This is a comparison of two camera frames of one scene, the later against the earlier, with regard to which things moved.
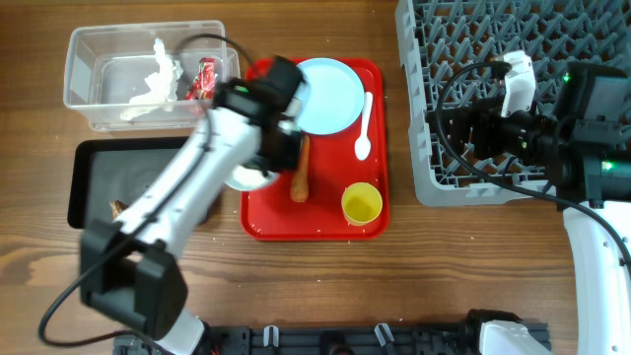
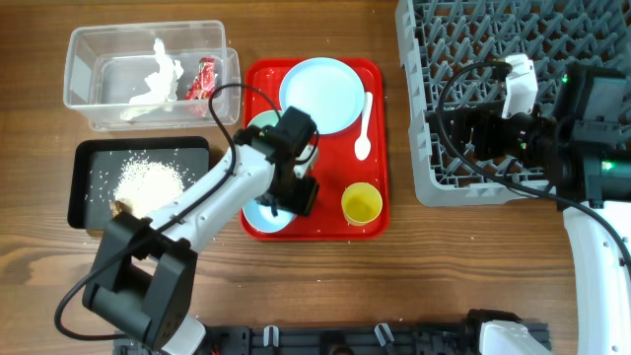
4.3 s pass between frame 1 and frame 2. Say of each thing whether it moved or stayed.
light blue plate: stayed
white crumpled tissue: stayed
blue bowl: moved
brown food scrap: stayed
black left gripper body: moved
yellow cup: stayed
